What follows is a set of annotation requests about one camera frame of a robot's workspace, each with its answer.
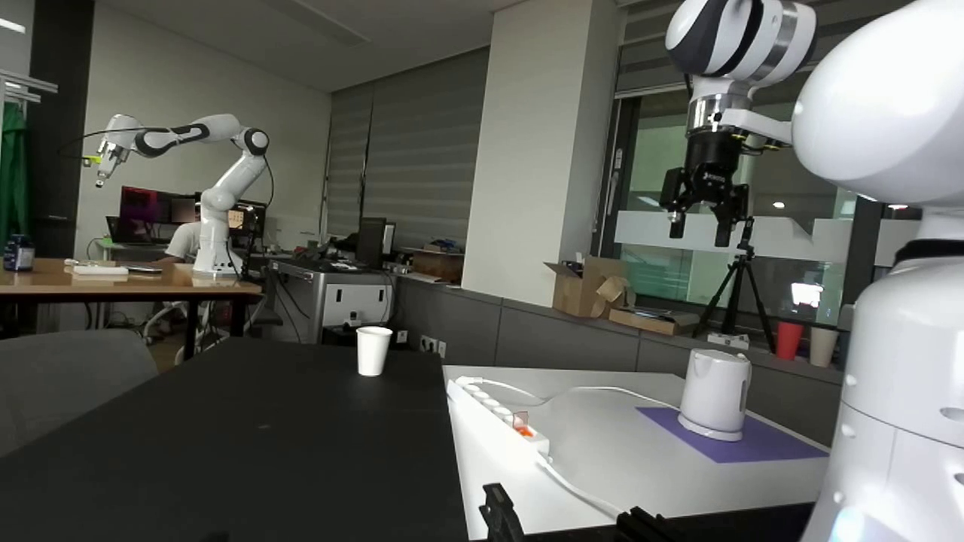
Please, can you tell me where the grey metal cabinet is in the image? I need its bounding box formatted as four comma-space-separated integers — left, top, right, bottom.
265, 259, 399, 345

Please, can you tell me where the grey chair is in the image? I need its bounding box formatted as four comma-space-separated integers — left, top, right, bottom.
0, 329, 162, 462

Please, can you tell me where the white wall outlet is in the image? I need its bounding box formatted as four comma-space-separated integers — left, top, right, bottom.
416, 332, 453, 360

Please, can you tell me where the beige cup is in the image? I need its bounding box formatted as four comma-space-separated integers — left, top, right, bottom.
807, 324, 840, 370

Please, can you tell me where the black camera tripod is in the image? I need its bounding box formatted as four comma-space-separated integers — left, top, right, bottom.
689, 214, 781, 356

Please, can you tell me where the white electric kettle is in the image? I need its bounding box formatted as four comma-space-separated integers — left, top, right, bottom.
678, 345, 757, 444

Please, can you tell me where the open cardboard box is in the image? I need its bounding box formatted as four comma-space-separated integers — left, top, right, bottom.
545, 255, 649, 323

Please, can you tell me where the black table clamp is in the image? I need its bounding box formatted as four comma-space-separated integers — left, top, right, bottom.
475, 480, 528, 542
611, 506, 699, 542

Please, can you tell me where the wooden table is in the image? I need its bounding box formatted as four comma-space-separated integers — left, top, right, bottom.
0, 255, 265, 363

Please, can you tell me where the dark computer monitor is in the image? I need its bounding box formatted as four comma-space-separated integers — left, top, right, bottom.
118, 183, 206, 247

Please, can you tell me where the flat cardboard box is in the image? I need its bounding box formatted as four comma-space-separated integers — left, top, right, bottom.
607, 306, 682, 339

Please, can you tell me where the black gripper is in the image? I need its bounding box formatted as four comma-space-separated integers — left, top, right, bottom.
659, 128, 753, 249

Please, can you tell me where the white paper cup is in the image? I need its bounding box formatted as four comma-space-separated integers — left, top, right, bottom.
356, 324, 394, 383

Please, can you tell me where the green cloth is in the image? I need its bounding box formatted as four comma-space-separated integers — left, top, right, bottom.
0, 96, 31, 247

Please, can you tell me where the white power strip cable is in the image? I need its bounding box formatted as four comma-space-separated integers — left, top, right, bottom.
538, 452, 624, 522

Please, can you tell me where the seated person white shirt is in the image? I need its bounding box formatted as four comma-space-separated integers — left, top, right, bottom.
162, 196, 209, 264

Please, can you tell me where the white power strip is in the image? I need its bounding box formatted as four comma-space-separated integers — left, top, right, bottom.
453, 375, 555, 456

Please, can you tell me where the purple mat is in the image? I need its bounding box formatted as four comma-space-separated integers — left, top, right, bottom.
636, 404, 830, 466

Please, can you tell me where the red cup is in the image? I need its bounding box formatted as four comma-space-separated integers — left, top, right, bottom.
771, 318, 807, 363

